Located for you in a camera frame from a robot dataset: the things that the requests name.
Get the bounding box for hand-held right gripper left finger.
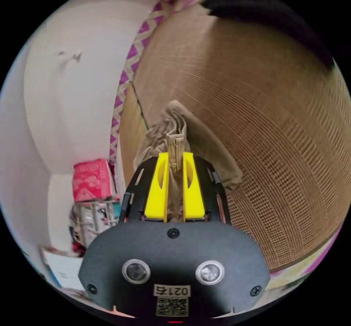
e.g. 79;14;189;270
144;152;169;221

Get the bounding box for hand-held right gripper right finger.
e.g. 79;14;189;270
182;152;205;221

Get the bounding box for light brown pants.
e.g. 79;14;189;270
133;100;243;222

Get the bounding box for red patterned box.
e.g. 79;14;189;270
72;159;116;203

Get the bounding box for white shelf with items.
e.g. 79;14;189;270
68;198;122;258

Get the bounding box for bed with woven mat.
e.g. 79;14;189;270
109;0;347;291

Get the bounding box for pile of clothes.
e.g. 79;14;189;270
181;0;336;70

